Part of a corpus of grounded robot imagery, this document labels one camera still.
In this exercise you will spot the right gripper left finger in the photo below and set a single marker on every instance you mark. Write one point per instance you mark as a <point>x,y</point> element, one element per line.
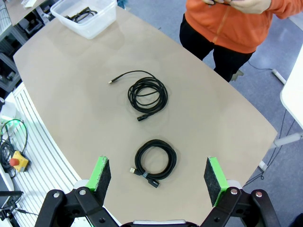
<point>101,179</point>

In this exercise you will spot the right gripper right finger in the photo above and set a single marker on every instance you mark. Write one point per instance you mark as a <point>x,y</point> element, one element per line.
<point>213,179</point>

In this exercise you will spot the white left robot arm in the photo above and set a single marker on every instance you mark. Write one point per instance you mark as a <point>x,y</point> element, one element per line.
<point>10,111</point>

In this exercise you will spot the person's left forearm orange sleeve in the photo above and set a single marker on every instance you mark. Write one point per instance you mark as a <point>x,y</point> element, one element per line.
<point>288,8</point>

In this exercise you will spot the person's right hand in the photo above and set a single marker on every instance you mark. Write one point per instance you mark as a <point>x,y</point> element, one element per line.
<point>214,2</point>

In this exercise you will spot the person's left hand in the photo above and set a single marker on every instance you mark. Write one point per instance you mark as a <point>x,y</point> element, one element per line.
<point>251,6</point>

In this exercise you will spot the white ribbed mounting platform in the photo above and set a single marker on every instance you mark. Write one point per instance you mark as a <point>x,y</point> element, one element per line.
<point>47,165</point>

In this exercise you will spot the yellow emergency stop button box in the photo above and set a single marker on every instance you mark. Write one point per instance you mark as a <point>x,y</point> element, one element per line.
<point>22,163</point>

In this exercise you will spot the clear plastic storage bin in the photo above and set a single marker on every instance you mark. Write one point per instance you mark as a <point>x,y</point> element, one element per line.
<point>94,29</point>

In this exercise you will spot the person in orange hoodie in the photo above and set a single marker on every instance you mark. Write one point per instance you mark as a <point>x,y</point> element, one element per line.
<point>236,30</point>

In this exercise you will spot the brown side table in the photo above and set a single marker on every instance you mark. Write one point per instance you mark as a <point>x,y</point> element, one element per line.
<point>21,11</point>

